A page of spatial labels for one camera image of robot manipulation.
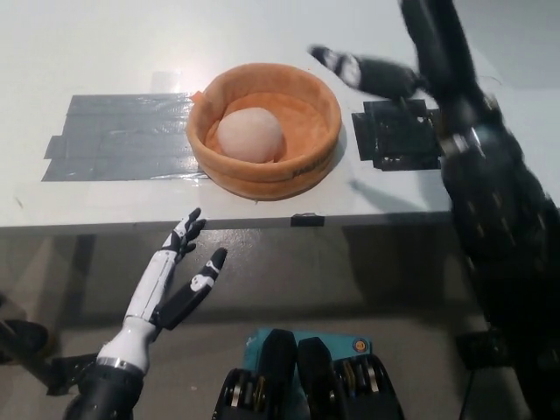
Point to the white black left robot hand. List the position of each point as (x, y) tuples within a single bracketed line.
[(142, 302)]

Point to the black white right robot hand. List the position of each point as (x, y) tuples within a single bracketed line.
[(455, 96)]

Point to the pale pink plush dumpling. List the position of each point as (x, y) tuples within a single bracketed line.
[(249, 135)]

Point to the black teal robot torso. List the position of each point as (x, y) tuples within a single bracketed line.
[(315, 385)]

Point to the grey table leg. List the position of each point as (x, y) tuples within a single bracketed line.
[(79, 289)]

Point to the black tape square patch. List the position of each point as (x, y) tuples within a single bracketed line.
[(398, 140)]

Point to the dark shoe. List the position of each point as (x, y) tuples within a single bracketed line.
[(22, 343)]

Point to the orange plush round basket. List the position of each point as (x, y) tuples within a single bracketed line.
[(306, 114)]

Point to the small black tape strip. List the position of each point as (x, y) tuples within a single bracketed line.
[(306, 220)]

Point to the grey duct tape patch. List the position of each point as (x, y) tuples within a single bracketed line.
[(127, 140)]

